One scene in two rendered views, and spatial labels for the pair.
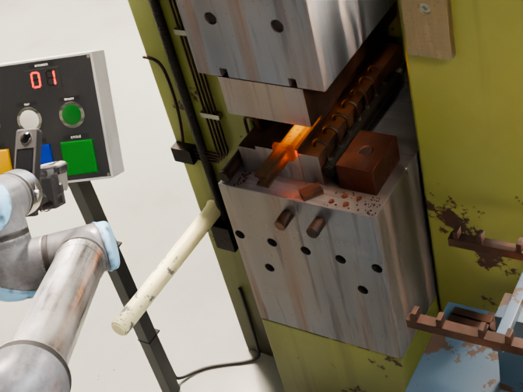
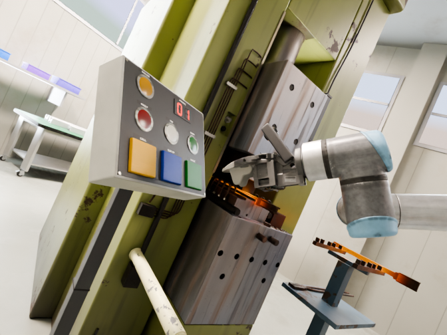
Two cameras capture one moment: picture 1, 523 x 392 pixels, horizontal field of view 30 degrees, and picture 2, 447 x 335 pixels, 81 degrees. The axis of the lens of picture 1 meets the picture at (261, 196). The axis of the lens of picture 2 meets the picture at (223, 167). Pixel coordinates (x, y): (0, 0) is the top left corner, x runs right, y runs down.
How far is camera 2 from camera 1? 2.17 m
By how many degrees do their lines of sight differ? 79
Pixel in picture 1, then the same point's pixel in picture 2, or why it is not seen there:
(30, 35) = not seen: outside the picture
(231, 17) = (282, 130)
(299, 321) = (212, 317)
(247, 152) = (240, 202)
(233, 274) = (100, 316)
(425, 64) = not seen: hidden behind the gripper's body
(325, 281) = (248, 279)
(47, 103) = (181, 129)
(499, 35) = not seen: hidden behind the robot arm
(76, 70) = (197, 119)
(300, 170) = (258, 214)
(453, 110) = (287, 200)
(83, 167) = (196, 183)
